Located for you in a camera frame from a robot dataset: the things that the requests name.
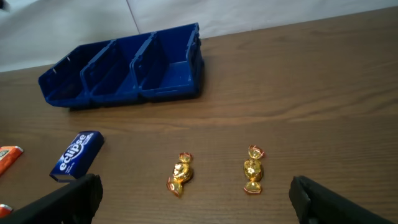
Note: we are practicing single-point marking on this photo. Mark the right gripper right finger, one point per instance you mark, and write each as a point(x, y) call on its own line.
point(326, 208)

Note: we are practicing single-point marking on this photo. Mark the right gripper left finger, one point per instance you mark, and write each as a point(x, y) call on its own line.
point(62, 205)

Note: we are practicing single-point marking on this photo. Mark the blue tray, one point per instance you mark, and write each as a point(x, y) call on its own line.
point(174, 74)

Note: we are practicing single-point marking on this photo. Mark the orange candy box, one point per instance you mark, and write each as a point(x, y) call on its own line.
point(4, 210)
point(9, 155)

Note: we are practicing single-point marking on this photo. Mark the blue candy pack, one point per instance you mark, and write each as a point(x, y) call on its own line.
point(77, 155)

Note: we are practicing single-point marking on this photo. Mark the gold candy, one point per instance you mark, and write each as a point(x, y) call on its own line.
point(253, 169)
point(181, 172)

